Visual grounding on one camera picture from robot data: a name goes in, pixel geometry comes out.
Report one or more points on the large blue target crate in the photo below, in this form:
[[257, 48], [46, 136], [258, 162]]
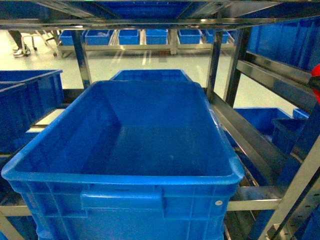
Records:
[[129, 160]]

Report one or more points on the steel rack frame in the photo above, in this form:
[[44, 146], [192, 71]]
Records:
[[266, 108]]

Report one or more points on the red toy block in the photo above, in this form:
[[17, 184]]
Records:
[[314, 82]]

